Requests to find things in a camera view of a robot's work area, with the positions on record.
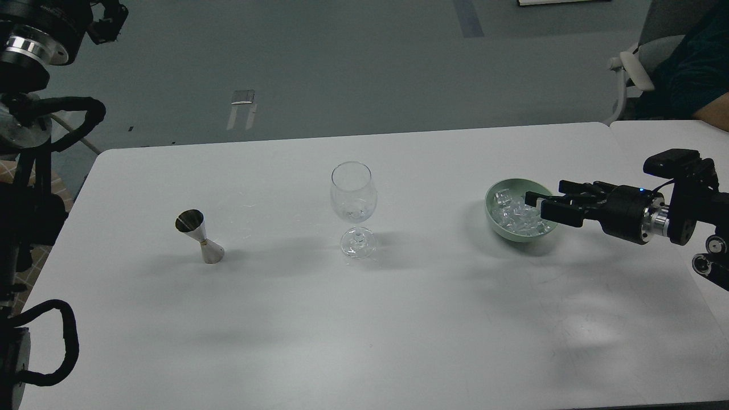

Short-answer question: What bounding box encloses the clear wine glass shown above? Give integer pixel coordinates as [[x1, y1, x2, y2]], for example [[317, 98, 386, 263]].
[[330, 161, 378, 259]]

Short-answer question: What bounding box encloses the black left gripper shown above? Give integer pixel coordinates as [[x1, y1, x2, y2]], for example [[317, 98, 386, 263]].
[[1, 1, 129, 65]]

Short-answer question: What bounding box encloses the grey office chair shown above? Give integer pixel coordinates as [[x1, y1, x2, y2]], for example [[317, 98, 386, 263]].
[[603, 1, 719, 125]]

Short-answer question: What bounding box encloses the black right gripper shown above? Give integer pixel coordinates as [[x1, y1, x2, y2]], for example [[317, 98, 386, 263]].
[[525, 180, 667, 245]]

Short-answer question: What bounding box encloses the pile of ice cubes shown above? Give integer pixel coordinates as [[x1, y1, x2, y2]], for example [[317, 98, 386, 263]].
[[489, 189, 556, 237]]

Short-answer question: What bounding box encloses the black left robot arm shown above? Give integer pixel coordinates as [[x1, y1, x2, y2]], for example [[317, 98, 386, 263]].
[[1, 1, 129, 409]]

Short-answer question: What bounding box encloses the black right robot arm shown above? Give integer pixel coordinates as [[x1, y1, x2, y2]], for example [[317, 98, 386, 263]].
[[525, 149, 728, 290]]

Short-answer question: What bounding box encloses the green bowl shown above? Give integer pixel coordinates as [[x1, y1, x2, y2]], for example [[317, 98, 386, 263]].
[[484, 178, 558, 243]]

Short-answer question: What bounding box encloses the person in dark green shirt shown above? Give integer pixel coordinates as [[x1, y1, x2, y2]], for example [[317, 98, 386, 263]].
[[635, 1, 728, 132]]

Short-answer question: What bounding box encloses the steel double jigger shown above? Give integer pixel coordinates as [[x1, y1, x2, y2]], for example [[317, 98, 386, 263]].
[[175, 208, 226, 264]]

